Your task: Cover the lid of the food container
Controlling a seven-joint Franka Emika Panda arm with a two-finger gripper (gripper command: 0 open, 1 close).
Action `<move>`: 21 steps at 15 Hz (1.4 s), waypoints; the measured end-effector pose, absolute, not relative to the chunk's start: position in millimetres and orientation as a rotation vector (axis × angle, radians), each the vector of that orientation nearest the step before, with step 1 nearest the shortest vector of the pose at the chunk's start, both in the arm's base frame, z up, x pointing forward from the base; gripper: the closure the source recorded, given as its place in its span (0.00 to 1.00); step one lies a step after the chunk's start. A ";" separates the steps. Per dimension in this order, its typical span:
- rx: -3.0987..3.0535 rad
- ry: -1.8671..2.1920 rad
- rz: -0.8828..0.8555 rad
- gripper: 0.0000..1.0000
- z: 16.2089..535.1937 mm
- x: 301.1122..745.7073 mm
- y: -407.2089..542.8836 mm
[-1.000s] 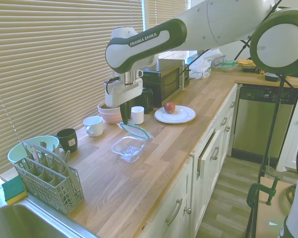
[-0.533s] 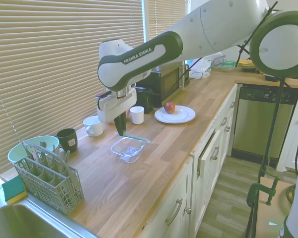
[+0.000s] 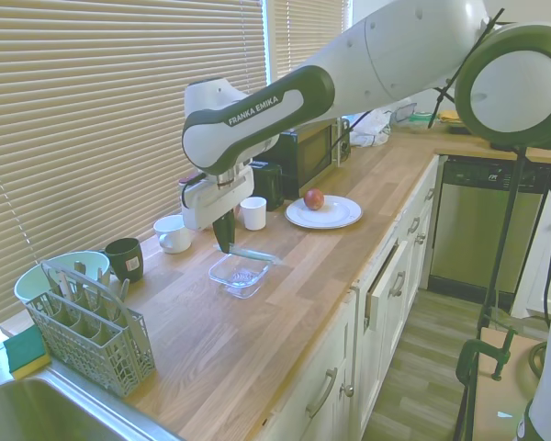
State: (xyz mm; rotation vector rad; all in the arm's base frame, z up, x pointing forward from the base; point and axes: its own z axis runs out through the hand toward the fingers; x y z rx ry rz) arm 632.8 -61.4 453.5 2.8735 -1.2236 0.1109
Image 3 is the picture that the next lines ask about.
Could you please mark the dark green clamp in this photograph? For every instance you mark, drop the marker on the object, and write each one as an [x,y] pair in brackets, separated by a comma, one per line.
[468,363]

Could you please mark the green and yellow sponge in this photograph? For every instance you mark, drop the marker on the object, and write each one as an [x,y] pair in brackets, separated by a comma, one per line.
[25,351]

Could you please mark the black microwave oven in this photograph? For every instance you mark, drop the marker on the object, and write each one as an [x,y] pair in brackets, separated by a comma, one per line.
[310,156]

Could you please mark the narrow beige window blinds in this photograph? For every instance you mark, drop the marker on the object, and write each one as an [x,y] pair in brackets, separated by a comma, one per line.
[303,37]

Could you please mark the red apple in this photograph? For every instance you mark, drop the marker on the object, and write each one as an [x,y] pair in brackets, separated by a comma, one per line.
[314,200]

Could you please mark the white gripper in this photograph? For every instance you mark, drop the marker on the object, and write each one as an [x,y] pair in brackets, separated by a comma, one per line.
[211,202]

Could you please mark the black camera stand pole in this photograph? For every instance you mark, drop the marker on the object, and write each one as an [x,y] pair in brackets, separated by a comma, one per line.
[505,229]

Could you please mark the clear lid with teal seal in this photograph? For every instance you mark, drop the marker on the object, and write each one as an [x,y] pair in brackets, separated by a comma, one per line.
[252,255]

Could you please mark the clear plastic food container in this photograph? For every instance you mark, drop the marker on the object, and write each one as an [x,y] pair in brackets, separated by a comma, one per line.
[239,278]

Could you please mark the metal cutlery piece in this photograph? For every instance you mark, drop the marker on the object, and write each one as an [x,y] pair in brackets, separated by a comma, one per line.
[102,278]
[79,278]
[124,289]

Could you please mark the yellow cloth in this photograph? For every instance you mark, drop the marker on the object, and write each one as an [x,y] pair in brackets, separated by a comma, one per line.
[450,116]

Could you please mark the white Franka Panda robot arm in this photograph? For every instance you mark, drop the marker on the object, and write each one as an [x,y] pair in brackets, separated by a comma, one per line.
[372,59]

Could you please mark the white dinner plate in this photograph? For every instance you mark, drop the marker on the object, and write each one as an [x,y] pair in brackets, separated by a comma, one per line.
[335,216]

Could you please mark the grey plastic cutlery basket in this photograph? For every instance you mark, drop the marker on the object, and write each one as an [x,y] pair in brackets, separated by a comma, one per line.
[96,353]

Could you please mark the white mug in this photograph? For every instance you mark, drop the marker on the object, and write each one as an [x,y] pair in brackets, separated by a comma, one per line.
[172,239]

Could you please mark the small black countertop appliance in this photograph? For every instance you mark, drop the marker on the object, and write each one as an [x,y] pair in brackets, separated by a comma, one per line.
[344,142]

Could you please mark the mint green bowl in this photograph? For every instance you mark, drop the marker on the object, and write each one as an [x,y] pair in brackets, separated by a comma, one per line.
[30,285]

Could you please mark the brown robot mounting board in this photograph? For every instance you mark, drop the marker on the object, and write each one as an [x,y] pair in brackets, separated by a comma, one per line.
[514,395]

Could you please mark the white lower kitchen cabinets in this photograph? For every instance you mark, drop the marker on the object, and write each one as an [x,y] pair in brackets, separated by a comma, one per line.
[385,321]

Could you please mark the stainless steel dishwasher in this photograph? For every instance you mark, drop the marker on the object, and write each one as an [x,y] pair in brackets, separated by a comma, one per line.
[477,229]

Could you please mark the black mug with sticker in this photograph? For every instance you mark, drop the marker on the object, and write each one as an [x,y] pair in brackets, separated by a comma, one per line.
[126,259]

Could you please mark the stainless steel sink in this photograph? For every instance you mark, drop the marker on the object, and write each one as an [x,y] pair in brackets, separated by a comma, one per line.
[37,413]

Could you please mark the wide beige window blinds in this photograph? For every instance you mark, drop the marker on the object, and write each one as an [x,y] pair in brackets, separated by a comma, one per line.
[96,138]

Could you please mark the white plastic bag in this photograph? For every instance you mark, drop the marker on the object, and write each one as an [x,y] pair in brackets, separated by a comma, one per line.
[372,128]

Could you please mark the grey wrist camera red mount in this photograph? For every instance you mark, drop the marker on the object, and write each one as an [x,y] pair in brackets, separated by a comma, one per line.
[189,184]

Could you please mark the black toaster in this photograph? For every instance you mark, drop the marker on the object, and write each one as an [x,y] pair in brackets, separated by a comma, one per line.
[271,186]

